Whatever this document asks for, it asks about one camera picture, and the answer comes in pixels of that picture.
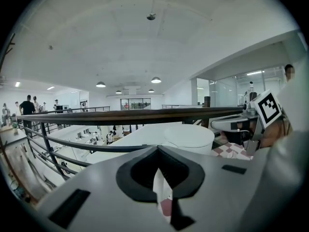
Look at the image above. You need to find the red and white checkered tablecloth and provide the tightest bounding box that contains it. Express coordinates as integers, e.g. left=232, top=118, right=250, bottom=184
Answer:
left=153, top=129, right=254, bottom=223

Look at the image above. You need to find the distant black railing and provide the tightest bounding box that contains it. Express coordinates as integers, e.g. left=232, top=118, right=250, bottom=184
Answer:
left=45, top=104, right=206, bottom=115

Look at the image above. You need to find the person's right forearm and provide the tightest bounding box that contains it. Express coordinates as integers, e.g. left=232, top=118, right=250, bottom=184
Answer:
left=262, top=121, right=292, bottom=150

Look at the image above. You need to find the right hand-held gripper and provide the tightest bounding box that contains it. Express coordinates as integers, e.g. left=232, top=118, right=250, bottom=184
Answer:
left=211, top=89, right=283, bottom=154

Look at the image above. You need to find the white plastic pitcher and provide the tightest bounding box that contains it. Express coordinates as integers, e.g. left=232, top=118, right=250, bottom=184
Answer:
left=164, top=124, right=215, bottom=156

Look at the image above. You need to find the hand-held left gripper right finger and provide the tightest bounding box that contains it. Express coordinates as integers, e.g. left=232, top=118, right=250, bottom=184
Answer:
left=158, top=145, right=263, bottom=232

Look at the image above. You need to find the black metal railing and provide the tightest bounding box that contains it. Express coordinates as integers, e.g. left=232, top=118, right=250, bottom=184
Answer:
left=16, top=106, right=245, bottom=181

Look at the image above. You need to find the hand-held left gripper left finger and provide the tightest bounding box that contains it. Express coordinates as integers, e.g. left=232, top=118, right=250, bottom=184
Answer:
left=37, top=145, right=177, bottom=232

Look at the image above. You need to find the distant group of people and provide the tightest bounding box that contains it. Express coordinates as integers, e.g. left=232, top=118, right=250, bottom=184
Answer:
left=1, top=94, right=61, bottom=131

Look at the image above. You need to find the brown wooden coat rack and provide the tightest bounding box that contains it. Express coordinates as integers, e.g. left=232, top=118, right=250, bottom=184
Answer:
left=0, top=32, right=15, bottom=69

